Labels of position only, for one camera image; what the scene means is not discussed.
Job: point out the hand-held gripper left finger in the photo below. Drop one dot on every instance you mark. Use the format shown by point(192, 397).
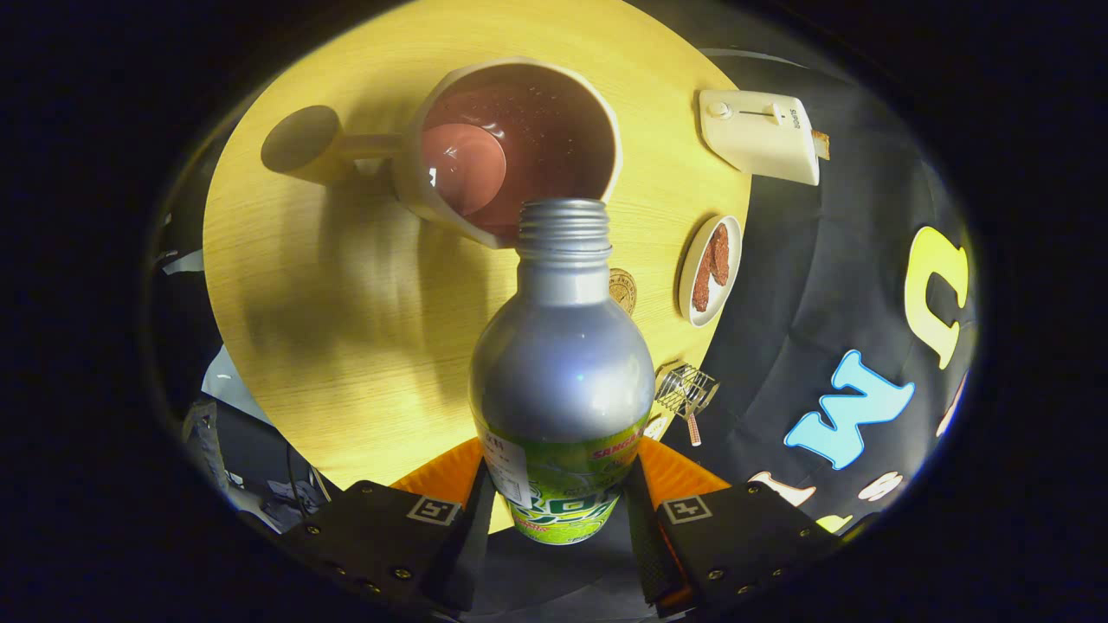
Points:
point(472, 554)

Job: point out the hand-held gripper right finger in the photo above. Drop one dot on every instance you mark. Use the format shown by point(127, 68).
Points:
point(640, 545)

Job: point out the silver juice bottle green label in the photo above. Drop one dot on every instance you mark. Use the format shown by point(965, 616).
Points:
point(563, 363)

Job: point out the round brown coaster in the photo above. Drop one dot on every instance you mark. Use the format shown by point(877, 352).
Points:
point(625, 290)

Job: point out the light wooden table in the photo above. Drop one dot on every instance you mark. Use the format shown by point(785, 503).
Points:
point(346, 329)

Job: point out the brown fried food piece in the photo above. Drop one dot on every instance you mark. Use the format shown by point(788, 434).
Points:
point(720, 255)
point(701, 285)

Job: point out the white round plate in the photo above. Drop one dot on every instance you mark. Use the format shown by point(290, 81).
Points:
point(692, 260)

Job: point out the black backdrop cloth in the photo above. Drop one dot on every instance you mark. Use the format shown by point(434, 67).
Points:
point(805, 285)

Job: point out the white toaster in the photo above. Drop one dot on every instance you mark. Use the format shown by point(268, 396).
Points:
point(762, 134)

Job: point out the toast slice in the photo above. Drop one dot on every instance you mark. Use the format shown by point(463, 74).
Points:
point(821, 145)

